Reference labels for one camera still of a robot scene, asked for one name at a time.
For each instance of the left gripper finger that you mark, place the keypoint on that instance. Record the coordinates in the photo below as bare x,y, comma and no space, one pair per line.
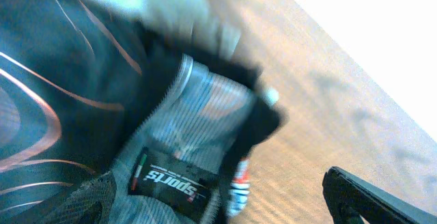
351,200

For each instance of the black patterned cycling jersey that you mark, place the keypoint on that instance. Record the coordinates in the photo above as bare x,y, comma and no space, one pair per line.
125,111

